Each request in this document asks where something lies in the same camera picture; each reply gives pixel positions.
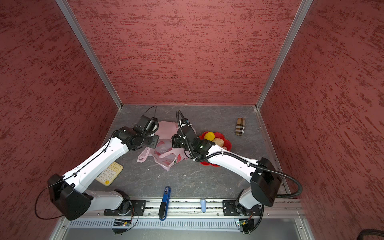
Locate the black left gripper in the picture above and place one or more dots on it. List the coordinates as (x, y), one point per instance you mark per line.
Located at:
(153, 144)

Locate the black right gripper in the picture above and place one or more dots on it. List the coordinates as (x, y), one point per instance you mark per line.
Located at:
(176, 137)

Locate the yellow lemon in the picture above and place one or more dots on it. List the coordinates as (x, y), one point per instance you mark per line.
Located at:
(210, 136)

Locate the pink printed plastic bag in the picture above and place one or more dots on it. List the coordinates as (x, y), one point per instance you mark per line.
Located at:
(164, 154)

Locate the beige garlic bulb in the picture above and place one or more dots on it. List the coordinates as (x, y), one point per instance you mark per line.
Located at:
(219, 142)

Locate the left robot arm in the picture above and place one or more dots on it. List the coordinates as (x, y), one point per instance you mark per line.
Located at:
(70, 192)

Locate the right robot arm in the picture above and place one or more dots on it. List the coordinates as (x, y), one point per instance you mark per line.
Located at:
(261, 174)

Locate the red flower-shaped plate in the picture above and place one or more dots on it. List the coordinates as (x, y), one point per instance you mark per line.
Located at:
(202, 148)

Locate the plaid fabric pouch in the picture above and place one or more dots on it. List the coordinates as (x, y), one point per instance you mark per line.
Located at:
(240, 127)

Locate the beige calculator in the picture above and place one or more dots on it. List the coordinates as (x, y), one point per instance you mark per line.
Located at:
(109, 174)

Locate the small light blue cylinder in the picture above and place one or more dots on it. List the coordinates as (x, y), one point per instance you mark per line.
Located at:
(203, 205)

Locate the blue black handled tool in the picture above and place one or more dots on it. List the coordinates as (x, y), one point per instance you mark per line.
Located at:
(163, 210)

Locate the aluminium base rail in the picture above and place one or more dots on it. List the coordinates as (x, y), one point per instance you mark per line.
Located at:
(286, 220)

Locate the aluminium corner post left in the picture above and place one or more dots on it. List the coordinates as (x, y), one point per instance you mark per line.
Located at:
(81, 36)

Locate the aluminium corner post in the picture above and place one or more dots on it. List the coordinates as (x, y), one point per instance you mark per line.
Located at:
(290, 37)
(81, 36)

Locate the aluminium corner post right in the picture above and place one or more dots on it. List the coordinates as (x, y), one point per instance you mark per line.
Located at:
(290, 37)

